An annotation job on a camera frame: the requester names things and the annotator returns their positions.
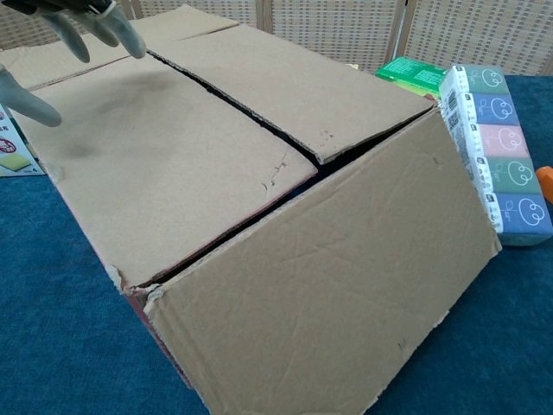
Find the wicker folding screen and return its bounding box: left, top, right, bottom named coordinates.
left=0, top=0, right=553, bottom=87

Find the sponge package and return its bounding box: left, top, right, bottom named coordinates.
left=0, top=103, right=48, bottom=178

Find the orange and purple toy block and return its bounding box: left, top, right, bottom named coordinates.
left=535, top=166, right=553, bottom=204

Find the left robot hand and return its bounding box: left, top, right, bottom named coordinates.
left=0, top=0, right=147, bottom=128

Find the multicolour tissue pack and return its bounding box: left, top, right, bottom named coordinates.
left=438, top=63, right=553, bottom=248

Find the red cardboard box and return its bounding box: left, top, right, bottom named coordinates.
left=0, top=3, right=503, bottom=415

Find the green box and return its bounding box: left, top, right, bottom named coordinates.
left=374, top=56, right=450, bottom=103

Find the blue table cloth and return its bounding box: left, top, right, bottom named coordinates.
left=0, top=73, right=553, bottom=415

